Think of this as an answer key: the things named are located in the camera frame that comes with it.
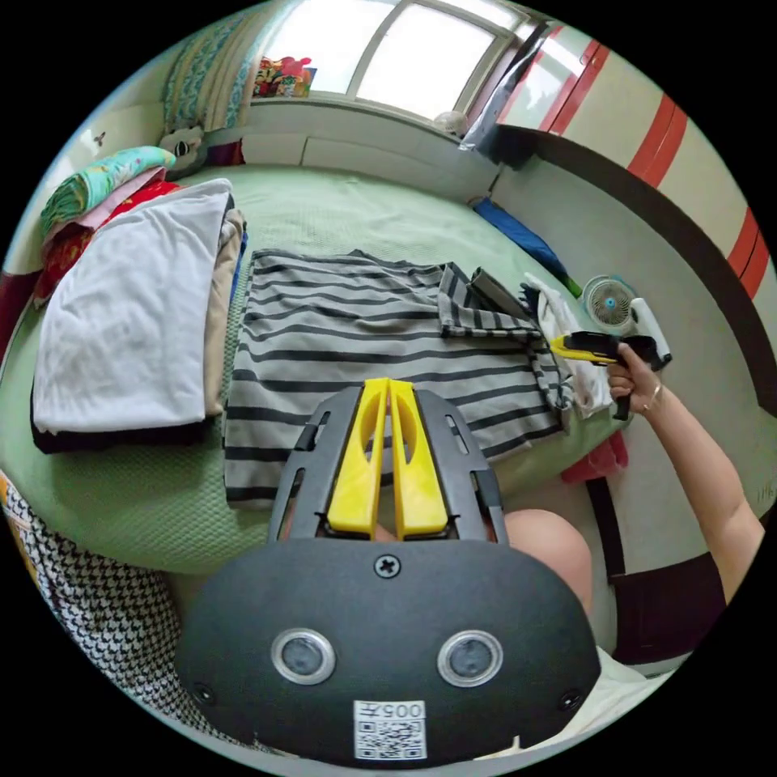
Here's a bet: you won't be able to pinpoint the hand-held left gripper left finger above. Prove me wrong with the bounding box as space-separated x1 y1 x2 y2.
327 377 390 539

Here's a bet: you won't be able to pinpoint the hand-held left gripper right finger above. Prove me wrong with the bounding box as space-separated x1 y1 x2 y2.
388 380 448 541

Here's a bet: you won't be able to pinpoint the grey black striped t-shirt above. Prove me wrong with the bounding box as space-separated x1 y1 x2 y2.
223 248 575 512

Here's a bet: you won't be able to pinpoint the person's right forearm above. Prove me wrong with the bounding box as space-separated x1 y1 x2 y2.
637 385 767 603

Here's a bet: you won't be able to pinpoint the person's right hand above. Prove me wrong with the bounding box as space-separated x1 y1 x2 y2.
606 343 664 417

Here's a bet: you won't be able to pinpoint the white garment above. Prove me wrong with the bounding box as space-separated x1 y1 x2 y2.
523 271 615 421

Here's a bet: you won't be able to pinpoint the small white blue fan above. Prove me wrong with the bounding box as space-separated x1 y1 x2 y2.
581 274 637 336

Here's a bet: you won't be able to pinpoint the red cloth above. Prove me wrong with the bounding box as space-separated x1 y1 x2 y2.
560 431 631 485

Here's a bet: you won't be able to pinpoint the blue cloth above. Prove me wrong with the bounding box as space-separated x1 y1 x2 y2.
472 196 583 299

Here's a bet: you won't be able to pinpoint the person's body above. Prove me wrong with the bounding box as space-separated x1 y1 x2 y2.
502 508 676 751

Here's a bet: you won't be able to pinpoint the cream cupboard with red stripes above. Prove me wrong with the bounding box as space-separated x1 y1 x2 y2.
499 25 777 304

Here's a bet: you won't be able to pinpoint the bed with green mat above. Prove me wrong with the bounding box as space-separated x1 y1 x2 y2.
0 162 634 575

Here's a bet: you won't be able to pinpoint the pile of clothes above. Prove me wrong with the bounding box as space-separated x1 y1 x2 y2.
30 178 251 455

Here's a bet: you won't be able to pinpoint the black white houndstooth cloth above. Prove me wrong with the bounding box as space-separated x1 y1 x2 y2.
0 470 250 749

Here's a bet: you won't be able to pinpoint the window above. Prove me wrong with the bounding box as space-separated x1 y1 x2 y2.
259 0 538 125

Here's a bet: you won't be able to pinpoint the grey white plush toy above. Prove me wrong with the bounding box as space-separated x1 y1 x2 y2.
158 123 206 178

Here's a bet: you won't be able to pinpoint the stack of folded colourful quilts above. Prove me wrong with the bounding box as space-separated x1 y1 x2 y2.
33 145 178 308

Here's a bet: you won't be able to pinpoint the colourful toys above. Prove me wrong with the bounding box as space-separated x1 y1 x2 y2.
251 55 319 100

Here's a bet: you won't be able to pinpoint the patterned teal curtain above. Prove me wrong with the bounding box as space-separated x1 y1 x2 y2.
162 13 263 132

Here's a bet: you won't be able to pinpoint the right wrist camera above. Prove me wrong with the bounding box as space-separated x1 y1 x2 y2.
630 297 673 360

